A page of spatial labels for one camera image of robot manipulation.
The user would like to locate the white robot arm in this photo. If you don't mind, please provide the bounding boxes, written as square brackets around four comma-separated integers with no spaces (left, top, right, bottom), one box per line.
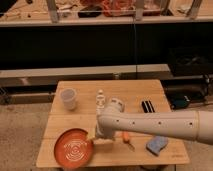
[91,98,213,145]

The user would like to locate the orange carrot toy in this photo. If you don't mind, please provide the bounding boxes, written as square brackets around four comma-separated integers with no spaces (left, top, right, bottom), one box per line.
[122,131,135,151]

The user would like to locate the black object on shelf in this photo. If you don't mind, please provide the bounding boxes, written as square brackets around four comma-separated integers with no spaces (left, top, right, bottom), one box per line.
[78,6,102,18]

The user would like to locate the clear plastic cup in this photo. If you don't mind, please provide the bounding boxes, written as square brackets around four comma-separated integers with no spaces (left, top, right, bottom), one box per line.
[60,88,77,110]

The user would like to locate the tan gripper block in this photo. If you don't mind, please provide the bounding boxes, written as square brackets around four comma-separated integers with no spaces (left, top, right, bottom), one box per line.
[87,133,114,145]

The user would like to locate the long wooden bench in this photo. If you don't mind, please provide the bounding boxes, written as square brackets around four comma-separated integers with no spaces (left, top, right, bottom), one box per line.
[0,64,171,87]

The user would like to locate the white squeeze bottle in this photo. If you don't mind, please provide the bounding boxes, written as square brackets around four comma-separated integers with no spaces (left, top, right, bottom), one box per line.
[96,90,106,114]

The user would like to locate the orange ceramic bowl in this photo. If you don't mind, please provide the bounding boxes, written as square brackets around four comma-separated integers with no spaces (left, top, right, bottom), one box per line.
[54,128,93,169]

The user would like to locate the black rectangular case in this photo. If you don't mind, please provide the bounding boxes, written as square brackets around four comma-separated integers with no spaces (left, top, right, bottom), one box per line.
[141,100,155,113]

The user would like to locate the blue sponge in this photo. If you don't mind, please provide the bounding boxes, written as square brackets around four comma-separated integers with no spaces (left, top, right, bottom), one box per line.
[146,136,168,156]

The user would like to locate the wooden slatted table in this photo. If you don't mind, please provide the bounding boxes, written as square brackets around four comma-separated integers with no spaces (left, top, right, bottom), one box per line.
[36,80,189,168]

